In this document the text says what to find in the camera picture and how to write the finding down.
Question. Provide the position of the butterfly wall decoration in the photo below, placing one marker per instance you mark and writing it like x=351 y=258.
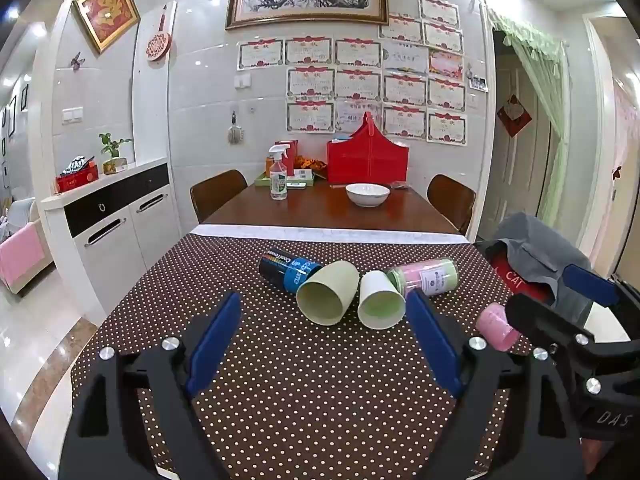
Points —
x=77 y=60

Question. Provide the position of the orange snack packets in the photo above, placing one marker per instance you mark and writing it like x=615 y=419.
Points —
x=310 y=162

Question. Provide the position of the pink cloth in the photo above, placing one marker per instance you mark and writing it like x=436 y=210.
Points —
x=20 y=257

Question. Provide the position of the round red wall ornament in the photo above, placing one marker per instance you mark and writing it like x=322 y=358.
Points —
x=158 y=45

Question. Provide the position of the green tray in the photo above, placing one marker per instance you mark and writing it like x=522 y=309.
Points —
x=262 y=180

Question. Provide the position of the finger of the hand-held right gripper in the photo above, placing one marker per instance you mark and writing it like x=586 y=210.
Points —
x=545 y=322
x=587 y=282

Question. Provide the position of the clear pink green container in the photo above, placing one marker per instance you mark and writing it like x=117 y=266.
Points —
x=430 y=275

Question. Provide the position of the green door curtain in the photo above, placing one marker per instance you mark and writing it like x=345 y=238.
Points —
x=547 y=85

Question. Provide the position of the brown polka-dot tablecloth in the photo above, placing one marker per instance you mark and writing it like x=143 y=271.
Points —
x=300 y=385

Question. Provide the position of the red diamond door decoration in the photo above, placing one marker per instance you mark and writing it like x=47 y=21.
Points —
x=514 y=116

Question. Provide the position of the white wall switch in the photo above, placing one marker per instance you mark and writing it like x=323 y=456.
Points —
x=72 y=115
x=242 y=81

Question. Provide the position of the black and blue can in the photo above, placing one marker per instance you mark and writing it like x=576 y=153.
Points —
x=282 y=267

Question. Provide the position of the gold framed red picture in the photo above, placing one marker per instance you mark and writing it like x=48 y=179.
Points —
x=106 y=12

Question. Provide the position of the white bowl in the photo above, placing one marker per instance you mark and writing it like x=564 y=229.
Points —
x=367 y=195

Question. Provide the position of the white sofa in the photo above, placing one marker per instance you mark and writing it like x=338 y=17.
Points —
x=25 y=212

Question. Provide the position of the red and black cloth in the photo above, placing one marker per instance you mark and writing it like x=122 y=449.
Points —
x=510 y=272

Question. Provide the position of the white cup green inside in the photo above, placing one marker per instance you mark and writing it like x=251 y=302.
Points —
x=377 y=285

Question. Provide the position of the clear spray bottle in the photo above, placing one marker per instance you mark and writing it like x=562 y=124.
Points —
x=279 y=180

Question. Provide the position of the grey garment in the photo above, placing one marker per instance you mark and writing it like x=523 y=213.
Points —
x=540 y=250

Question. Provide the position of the black white patterned cloth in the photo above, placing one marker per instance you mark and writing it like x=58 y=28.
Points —
x=77 y=165

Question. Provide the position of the hanging wall hook ornament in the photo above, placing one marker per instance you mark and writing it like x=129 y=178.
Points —
x=234 y=132

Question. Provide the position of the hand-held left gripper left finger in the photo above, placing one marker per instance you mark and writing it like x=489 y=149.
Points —
x=215 y=345

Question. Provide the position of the pink cup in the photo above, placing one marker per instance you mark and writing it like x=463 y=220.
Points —
x=492 y=322

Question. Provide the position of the group of wall certificates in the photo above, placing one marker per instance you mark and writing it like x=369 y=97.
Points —
x=355 y=85

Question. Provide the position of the small wall photo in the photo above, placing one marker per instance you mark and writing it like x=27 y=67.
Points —
x=478 y=83

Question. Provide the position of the red felt basket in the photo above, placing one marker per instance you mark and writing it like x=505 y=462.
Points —
x=367 y=160

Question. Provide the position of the small potted plant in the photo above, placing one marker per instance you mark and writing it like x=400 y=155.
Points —
x=114 y=150

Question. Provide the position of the white sideboard cabinet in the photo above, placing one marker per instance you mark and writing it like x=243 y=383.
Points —
x=120 y=230

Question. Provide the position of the red gift box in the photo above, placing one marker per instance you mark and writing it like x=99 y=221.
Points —
x=75 y=182

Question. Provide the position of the brown chair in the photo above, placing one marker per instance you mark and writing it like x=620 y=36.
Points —
x=220 y=192
x=452 y=202

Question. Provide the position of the orange bottle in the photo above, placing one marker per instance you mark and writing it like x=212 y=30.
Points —
x=269 y=166

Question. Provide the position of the white door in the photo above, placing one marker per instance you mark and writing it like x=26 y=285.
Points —
x=515 y=185

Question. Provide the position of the beige cup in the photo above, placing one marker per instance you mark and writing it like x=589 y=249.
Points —
x=330 y=285

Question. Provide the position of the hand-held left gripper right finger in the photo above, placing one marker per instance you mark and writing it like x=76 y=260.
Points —
x=433 y=345

